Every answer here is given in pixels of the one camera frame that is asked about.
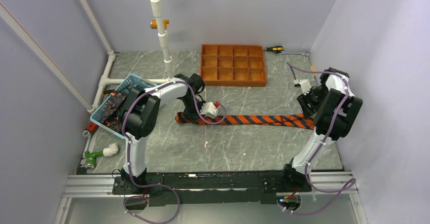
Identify orange pipe clamp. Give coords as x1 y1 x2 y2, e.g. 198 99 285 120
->
150 19 170 30

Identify brown compartment tray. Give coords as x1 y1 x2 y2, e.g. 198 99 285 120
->
200 44 267 87

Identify orange black screwdriver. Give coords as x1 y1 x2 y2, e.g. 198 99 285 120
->
265 46 283 53

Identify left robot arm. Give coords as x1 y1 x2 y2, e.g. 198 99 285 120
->
120 73 205 194

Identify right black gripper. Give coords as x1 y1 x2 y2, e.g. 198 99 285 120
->
297 84 329 120

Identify dark patterned ties pile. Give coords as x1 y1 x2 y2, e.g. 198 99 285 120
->
101 90 128 132

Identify white corner pipe frame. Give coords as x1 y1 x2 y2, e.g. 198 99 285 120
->
68 0 169 110

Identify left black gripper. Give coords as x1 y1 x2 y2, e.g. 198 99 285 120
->
181 96 207 124

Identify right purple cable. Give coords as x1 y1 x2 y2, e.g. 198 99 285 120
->
286 62 357 216

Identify white diagonal wall pipe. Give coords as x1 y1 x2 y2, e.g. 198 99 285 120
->
1 3 94 113

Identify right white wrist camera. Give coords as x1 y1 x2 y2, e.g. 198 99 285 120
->
294 79 312 95

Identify green white pipe fitting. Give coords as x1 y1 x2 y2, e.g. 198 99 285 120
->
84 143 119 169

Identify silver wrench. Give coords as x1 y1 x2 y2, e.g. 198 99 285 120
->
274 51 310 57

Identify orange navy striped tie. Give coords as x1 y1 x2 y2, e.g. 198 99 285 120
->
175 111 316 130

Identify blue plastic basket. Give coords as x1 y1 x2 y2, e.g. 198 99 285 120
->
90 74 156 139

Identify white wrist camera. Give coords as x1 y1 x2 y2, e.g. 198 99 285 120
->
200 102 219 119
294 79 312 95

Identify white pvc pipe stand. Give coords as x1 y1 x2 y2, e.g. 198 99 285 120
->
150 0 173 79

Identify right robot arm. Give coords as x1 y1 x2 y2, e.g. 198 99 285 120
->
279 67 363 191

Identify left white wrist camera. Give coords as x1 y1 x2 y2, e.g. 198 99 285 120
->
200 102 219 119

